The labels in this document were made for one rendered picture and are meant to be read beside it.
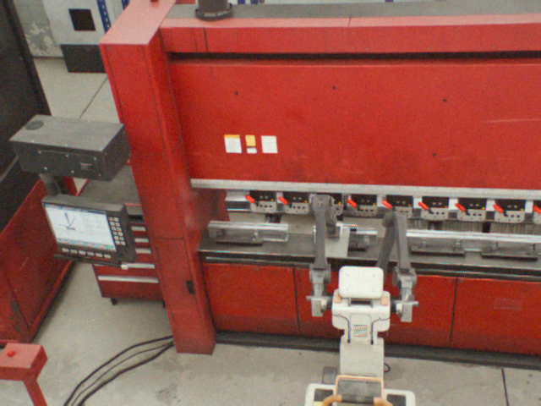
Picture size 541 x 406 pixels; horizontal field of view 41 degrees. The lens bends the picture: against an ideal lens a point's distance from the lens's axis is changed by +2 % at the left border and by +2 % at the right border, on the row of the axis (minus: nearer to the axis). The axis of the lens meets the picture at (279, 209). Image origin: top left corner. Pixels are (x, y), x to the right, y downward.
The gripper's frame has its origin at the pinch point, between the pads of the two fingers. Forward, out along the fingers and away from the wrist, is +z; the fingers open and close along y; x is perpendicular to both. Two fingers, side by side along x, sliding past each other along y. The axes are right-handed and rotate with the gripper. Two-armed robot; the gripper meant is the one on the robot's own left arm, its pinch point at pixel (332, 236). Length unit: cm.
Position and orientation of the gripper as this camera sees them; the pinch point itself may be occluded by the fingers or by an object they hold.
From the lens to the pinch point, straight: 421.8
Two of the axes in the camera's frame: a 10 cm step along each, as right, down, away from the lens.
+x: -1.1, 9.1, -4.0
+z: 1.4, 4.1, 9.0
